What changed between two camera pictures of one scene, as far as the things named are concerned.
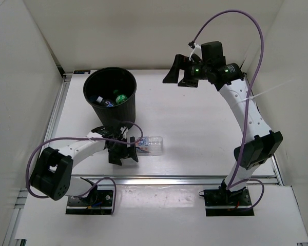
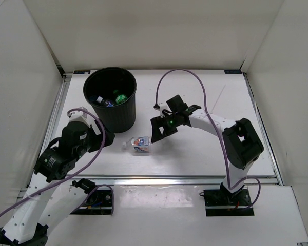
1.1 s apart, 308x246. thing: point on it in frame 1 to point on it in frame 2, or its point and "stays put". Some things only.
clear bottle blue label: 109,104 stays put
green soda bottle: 120,98 stays put
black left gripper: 115,158 to 98,139
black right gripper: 181,62 to 157,123
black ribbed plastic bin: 111,92 stays put
